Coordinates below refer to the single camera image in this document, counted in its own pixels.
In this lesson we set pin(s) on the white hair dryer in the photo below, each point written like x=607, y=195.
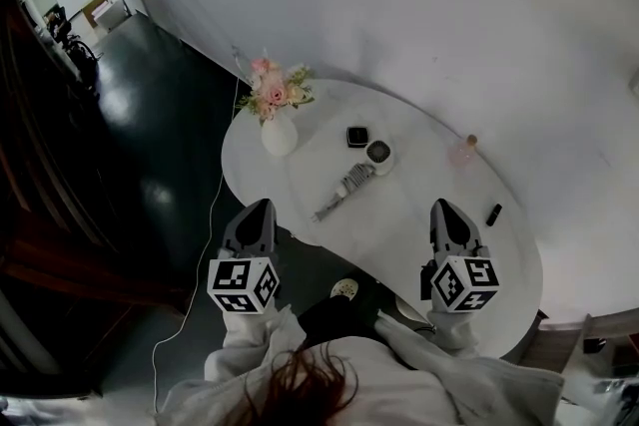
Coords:
x=379, y=157

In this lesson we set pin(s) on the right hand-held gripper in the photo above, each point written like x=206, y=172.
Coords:
x=461, y=284

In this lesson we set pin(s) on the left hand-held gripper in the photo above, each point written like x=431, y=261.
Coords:
x=242, y=282

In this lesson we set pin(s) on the pink flower bouquet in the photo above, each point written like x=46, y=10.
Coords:
x=274, y=92

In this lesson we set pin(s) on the person's patterned slipper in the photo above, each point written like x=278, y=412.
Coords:
x=344, y=288

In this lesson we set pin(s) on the pink perfume bottle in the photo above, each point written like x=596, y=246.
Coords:
x=461, y=154

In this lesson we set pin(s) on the person's left forearm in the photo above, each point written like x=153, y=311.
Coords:
x=259, y=331

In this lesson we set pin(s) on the person's right forearm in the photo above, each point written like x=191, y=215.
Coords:
x=444, y=331

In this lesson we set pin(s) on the person's black trouser legs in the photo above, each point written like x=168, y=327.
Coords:
x=344, y=319

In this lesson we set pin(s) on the wooden chair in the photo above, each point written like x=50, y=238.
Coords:
x=569, y=344

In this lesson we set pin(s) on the white low cabinet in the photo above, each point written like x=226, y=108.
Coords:
x=107, y=12

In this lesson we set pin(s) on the white table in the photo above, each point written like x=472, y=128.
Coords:
x=399, y=224

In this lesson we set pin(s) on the person's grey hoodie torso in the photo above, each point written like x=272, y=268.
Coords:
x=399, y=389

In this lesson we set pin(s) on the black office chair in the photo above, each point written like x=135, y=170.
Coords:
x=70, y=37

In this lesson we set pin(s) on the black square compact case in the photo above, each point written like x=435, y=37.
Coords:
x=357, y=136

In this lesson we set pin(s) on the black lipstick tube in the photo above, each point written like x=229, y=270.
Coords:
x=494, y=214

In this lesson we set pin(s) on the white ceramic vase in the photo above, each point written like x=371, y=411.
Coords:
x=278, y=134

